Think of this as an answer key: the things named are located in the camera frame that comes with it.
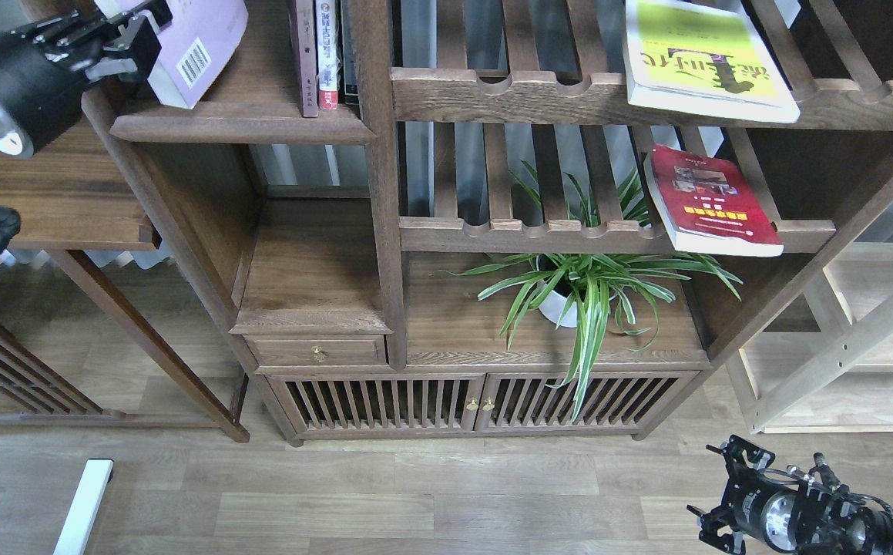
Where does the dark upright book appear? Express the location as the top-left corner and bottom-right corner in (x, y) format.
(338, 1), (361, 106)

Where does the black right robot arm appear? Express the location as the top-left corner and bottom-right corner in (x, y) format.
(687, 435), (893, 554)

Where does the white metal bar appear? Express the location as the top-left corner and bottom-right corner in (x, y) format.
(52, 458), (115, 554)

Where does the dark wooden bookshelf cabinet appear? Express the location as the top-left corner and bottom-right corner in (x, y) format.
(82, 1), (893, 446)

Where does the yellow green cover book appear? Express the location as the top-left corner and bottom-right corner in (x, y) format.
(623, 1), (801, 123)

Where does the red cover book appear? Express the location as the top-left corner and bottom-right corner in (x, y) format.
(644, 144), (784, 257)

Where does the white plant pot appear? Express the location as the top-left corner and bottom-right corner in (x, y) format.
(538, 280), (579, 329)

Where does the light wooden shelf unit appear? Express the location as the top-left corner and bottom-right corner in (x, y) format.
(727, 242), (893, 433)

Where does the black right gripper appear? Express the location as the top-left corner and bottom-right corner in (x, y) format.
(687, 436), (798, 554)

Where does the dark wooden side table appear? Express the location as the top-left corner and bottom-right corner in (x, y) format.
(0, 122), (250, 442)

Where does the green spider plant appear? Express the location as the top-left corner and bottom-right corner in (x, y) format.
(452, 160), (745, 422)

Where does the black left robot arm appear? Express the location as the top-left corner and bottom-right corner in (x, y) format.
(0, 1), (173, 254)

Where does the pale lavender cover book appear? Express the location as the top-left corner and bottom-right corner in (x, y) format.
(96, 0), (249, 110)

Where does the brass drawer knob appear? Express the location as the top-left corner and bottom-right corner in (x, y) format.
(311, 345), (327, 363)

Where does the maroon upright book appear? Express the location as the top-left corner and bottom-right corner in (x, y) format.
(287, 1), (319, 117)

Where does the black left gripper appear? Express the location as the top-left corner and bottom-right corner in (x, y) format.
(0, 1), (173, 158)

